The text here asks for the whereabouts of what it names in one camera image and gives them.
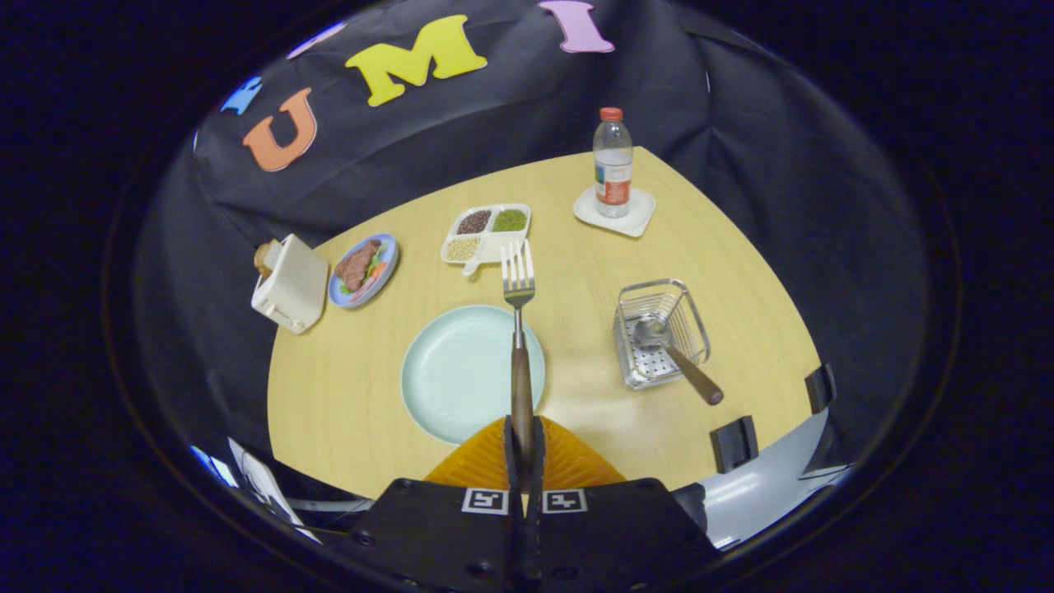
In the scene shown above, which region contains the pale green plate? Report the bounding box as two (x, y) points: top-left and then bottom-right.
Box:
(401, 305), (547, 446)

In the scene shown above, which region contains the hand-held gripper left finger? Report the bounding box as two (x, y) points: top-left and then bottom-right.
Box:
(346, 414), (528, 593)

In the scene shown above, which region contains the clear drainer basket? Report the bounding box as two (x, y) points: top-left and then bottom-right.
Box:
(613, 278), (711, 390)

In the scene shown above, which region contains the clear water bottle red cap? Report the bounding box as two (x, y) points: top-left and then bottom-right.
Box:
(593, 107), (635, 219)

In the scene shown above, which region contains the black backdrop cloth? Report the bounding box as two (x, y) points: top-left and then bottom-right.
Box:
(136, 0), (931, 462)

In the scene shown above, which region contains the metal fork wooden handle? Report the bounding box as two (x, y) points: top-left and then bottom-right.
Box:
(501, 239), (537, 466)

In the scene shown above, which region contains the white divided dish with beans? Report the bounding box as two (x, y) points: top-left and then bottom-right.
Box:
(441, 203), (533, 277)

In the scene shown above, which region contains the white square coaster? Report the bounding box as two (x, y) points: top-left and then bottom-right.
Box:
(573, 187), (656, 239)

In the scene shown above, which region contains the metal spoon wooden handle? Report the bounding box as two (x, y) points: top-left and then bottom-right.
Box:
(632, 318), (725, 407)

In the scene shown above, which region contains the blue plate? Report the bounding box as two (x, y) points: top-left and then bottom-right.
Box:
(328, 233), (400, 309)

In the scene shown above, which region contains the white toaster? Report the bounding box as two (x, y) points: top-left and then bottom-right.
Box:
(251, 234), (330, 335)

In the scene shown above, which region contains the cooked steak with vegetables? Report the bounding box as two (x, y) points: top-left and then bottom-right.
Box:
(334, 239), (383, 292)

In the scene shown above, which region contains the white paper sheet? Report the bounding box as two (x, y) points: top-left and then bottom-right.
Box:
(228, 438), (322, 544)

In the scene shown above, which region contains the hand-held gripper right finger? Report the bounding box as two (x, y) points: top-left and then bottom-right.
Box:
(527, 414), (721, 593)

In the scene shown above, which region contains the black table clamp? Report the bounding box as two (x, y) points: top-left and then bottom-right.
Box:
(710, 415), (760, 474)
(804, 363), (838, 415)

